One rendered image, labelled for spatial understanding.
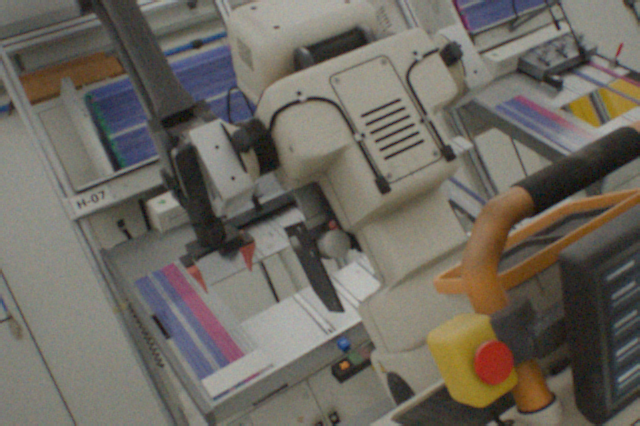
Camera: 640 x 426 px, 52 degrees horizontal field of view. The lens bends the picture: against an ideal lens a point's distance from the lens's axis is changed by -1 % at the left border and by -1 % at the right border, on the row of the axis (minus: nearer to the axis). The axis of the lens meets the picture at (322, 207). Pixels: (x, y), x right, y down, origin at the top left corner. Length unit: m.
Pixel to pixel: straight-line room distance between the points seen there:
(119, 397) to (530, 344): 3.10
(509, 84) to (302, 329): 1.44
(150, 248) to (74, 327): 1.52
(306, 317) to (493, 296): 1.21
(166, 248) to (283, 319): 0.48
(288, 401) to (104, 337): 1.70
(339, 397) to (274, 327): 0.41
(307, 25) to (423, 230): 0.35
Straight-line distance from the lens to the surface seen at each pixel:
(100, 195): 2.09
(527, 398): 0.62
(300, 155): 0.89
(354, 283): 1.85
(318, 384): 2.04
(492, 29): 2.85
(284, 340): 1.73
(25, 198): 3.58
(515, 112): 2.55
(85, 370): 3.54
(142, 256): 2.05
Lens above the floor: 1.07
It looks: 1 degrees down
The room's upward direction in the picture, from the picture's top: 25 degrees counter-clockwise
